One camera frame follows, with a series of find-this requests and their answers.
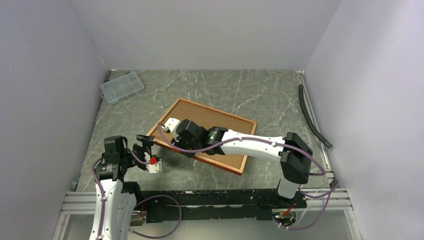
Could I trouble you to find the clear plastic compartment box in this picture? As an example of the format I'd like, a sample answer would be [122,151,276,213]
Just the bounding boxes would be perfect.
[100,71,145,105]

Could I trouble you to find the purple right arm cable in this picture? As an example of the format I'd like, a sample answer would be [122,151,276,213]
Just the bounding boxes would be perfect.
[156,122,340,232]

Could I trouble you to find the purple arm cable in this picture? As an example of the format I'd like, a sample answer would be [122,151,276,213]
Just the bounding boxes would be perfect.
[156,122,340,232]
[91,149,183,240]

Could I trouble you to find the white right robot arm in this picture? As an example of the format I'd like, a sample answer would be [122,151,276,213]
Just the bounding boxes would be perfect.
[163,118,313,208]

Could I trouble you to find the orange wooden picture frame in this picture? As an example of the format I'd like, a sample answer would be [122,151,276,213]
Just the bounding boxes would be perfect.
[145,97,258,176]

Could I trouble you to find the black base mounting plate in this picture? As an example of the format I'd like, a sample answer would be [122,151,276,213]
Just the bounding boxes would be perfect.
[135,188,307,223]

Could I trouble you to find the black foam hose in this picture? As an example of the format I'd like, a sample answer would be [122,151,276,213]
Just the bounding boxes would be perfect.
[298,84,333,149]

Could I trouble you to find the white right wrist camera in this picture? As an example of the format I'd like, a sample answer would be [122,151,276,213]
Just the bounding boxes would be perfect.
[162,117,181,136]

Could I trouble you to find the brown cardboard backing board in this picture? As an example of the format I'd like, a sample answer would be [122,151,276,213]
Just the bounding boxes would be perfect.
[150,100,254,171]

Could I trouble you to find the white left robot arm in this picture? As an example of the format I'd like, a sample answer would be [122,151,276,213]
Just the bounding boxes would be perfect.
[89,134,154,240]

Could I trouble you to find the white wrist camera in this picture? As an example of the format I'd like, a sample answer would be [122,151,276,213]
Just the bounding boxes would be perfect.
[162,117,181,136]
[146,156,163,174]

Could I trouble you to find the aluminium rail frame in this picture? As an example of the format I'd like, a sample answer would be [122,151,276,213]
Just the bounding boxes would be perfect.
[52,69,364,240]

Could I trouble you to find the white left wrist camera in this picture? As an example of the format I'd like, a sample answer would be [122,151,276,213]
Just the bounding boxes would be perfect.
[146,156,163,174]

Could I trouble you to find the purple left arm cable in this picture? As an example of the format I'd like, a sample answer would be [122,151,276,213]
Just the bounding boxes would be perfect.
[91,149,183,240]

